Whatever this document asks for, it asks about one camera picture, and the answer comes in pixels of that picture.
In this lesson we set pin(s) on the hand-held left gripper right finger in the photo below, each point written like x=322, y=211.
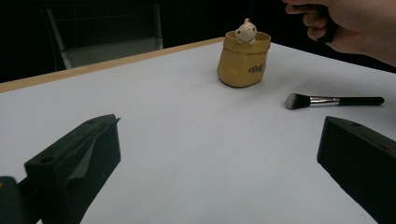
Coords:
x=364, y=161

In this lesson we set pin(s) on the wooden table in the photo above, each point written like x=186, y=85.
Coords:
x=93, y=67

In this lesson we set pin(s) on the yellow pot with animal figure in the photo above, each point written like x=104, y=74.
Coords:
x=239, y=65

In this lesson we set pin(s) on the black makeup brush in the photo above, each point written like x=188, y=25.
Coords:
x=323, y=101

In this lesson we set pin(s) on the white table mat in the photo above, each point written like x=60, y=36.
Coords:
x=186, y=140

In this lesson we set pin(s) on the white desk frame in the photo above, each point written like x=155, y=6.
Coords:
x=109, y=53

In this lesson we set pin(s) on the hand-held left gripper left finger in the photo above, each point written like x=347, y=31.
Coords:
x=62, y=174

